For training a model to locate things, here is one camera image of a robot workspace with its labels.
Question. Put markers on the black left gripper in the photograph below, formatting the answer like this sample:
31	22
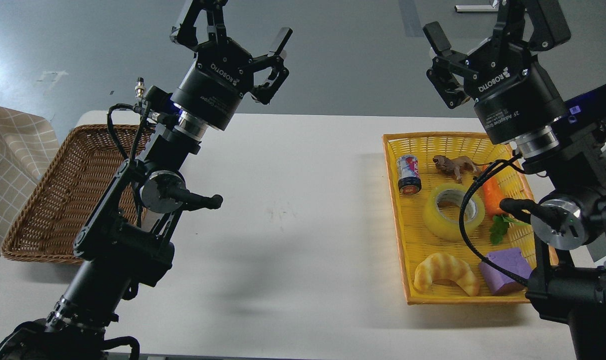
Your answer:
213	80

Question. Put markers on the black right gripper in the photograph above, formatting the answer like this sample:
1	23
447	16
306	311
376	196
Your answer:
514	94

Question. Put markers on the yellow plastic basket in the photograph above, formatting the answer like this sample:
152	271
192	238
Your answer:
415	242

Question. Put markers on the yellow tape roll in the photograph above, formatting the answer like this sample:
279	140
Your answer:
441	212

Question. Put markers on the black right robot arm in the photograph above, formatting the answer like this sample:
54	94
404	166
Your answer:
568	284

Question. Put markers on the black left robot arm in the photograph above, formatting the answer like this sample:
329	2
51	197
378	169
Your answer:
125	242

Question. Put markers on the white metal stand base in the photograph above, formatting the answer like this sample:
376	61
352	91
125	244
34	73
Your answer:
463	8

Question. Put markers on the brown toy lion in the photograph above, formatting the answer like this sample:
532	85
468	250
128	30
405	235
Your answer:
455	166

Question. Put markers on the orange toy carrot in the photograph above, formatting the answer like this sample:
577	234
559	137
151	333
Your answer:
500	219

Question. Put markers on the small drink can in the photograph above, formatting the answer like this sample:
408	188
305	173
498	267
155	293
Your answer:
408	177

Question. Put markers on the brown wicker basket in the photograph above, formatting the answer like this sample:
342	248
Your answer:
68	192

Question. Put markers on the toy croissant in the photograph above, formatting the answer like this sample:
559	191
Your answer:
442	266

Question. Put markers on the beige checkered cloth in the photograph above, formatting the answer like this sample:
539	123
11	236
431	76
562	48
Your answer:
28	144

